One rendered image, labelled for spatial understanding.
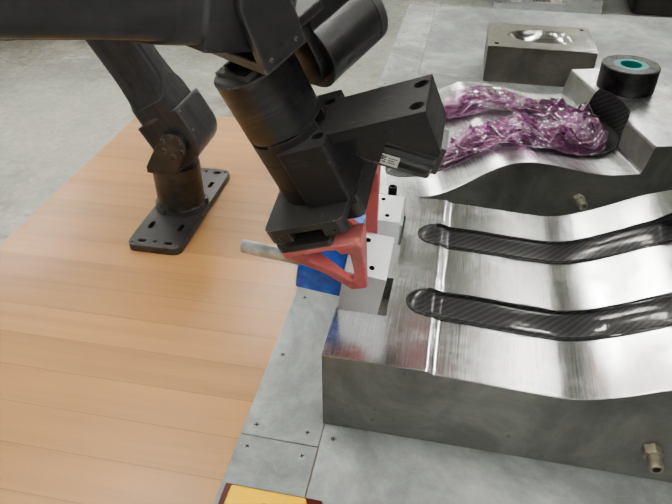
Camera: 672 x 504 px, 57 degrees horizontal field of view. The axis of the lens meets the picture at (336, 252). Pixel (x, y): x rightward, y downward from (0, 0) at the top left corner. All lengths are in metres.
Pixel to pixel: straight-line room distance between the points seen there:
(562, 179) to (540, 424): 0.37
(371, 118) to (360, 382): 0.23
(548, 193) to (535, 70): 0.49
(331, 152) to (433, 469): 0.29
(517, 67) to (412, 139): 0.88
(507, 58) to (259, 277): 0.73
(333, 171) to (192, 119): 0.38
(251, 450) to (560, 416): 0.26
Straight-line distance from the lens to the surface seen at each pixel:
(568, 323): 0.59
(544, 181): 0.82
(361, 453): 0.56
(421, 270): 0.60
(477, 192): 0.79
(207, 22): 0.35
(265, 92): 0.41
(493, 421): 0.55
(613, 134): 0.97
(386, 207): 0.64
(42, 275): 0.81
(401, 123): 0.40
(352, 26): 0.44
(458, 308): 0.58
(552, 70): 1.29
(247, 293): 0.72
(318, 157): 0.42
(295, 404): 0.60
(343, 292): 0.53
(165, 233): 0.81
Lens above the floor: 1.26
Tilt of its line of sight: 37 degrees down
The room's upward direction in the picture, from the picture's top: straight up
